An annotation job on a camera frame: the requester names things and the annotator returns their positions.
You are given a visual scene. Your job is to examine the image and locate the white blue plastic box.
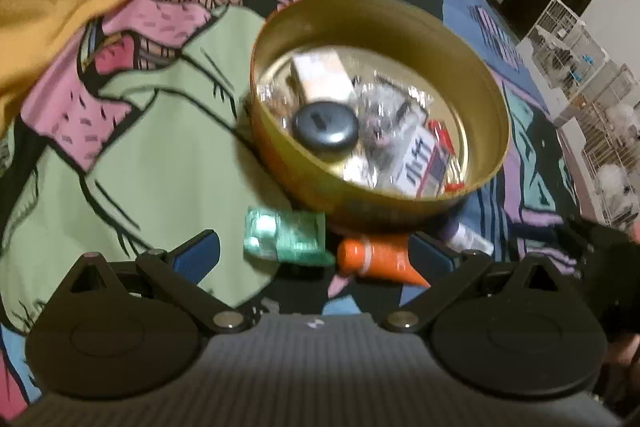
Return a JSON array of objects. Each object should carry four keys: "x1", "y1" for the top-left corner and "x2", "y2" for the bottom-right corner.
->
[{"x1": 390, "y1": 127, "x2": 447, "y2": 198}]

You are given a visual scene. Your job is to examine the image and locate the white wire pet cage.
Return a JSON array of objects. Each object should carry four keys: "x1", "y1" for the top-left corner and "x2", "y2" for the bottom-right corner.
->
[{"x1": 518, "y1": 0, "x2": 639, "y2": 229}]

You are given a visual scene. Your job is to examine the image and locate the orange tube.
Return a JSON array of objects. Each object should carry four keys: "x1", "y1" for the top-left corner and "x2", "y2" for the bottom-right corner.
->
[{"x1": 336, "y1": 234, "x2": 430, "y2": 288}]

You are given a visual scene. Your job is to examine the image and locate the black round case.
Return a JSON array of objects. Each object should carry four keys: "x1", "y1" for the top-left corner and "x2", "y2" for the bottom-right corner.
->
[{"x1": 291, "y1": 101, "x2": 359, "y2": 161}]

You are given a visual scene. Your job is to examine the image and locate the white tube purple cap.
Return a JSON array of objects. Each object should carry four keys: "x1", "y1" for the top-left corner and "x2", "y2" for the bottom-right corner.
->
[{"x1": 439, "y1": 221, "x2": 495, "y2": 257}]

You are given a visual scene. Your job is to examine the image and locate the colourful printed bed cover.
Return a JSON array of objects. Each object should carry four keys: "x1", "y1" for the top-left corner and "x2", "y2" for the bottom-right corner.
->
[{"x1": 1, "y1": 0, "x2": 579, "y2": 419}]

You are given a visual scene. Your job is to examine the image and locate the clear bag hair ties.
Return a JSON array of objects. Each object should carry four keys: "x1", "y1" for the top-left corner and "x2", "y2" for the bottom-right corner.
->
[{"x1": 349, "y1": 76, "x2": 432, "y2": 188}]

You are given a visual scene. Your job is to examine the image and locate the round gold tin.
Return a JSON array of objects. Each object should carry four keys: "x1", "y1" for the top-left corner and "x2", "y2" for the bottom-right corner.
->
[{"x1": 250, "y1": 0, "x2": 511, "y2": 234}]

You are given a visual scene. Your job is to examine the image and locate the red clear lighter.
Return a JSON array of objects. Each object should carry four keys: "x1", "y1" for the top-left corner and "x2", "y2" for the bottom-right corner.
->
[{"x1": 426, "y1": 119, "x2": 465, "y2": 193}]

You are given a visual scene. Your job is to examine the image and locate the green foil sachet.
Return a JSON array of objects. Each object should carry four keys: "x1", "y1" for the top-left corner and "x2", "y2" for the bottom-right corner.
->
[{"x1": 243, "y1": 208, "x2": 335, "y2": 267}]

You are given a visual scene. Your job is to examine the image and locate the white soap packet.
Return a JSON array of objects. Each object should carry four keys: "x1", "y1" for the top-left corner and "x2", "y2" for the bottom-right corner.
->
[{"x1": 292, "y1": 49, "x2": 355, "y2": 104}]

